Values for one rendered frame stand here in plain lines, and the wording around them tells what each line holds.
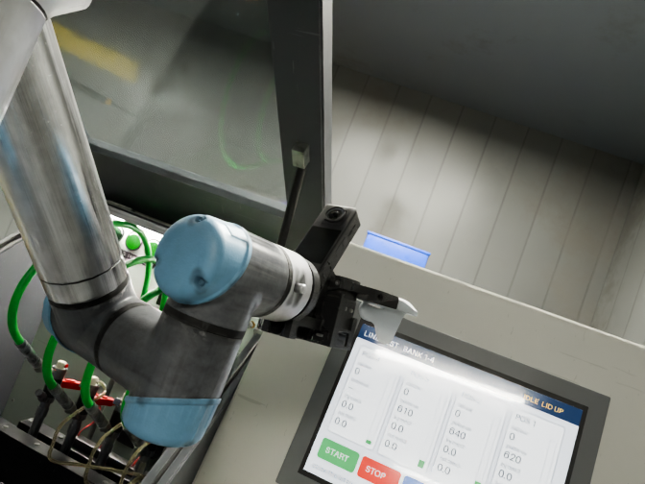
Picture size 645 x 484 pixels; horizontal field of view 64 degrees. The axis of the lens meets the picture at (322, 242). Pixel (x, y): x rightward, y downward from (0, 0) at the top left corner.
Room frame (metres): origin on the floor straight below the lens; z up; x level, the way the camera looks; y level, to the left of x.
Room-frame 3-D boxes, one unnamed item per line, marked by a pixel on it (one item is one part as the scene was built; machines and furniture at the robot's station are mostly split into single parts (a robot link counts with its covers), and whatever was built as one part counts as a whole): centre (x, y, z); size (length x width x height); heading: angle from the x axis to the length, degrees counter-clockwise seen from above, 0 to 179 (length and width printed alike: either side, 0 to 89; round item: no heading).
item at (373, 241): (2.66, -0.37, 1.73); 0.33 x 0.23 x 0.11; 83
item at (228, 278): (0.47, 0.07, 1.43); 0.11 x 0.08 x 0.09; 147
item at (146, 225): (1.30, 0.33, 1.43); 0.54 x 0.03 x 0.02; 75
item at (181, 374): (0.48, 0.09, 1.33); 0.11 x 0.08 x 0.11; 57
